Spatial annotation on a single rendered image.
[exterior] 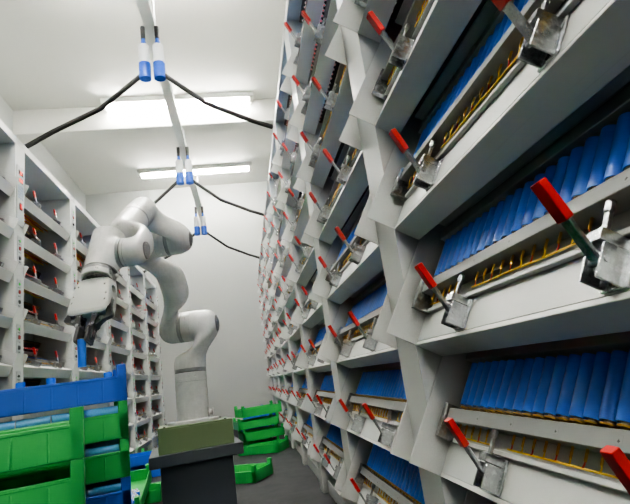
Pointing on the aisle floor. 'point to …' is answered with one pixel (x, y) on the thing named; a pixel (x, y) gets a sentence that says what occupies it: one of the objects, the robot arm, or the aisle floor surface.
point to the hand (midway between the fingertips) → (84, 336)
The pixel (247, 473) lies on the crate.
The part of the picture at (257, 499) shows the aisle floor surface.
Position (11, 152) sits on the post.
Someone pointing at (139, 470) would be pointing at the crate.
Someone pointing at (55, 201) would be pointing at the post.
